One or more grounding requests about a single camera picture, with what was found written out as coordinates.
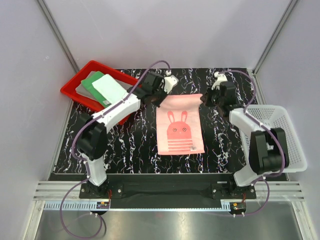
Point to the white perforated basket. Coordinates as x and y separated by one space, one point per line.
274 116

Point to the connector board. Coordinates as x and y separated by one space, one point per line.
103 205
238 206

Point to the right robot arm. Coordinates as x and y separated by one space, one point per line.
268 151

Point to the white cloth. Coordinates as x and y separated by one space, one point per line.
110 89

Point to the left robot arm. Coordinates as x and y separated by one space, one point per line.
90 143

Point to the pink cloth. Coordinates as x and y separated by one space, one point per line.
178 125

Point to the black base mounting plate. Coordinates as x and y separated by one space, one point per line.
191 191

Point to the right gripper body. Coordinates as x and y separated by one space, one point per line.
212 99

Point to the red plastic tray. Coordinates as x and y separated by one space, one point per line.
69 89

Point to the green towel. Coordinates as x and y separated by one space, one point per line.
87 83

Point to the right connector board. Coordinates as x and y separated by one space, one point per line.
238 206

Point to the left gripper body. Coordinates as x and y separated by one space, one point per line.
159 96

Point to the left connector board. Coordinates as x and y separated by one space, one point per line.
103 205

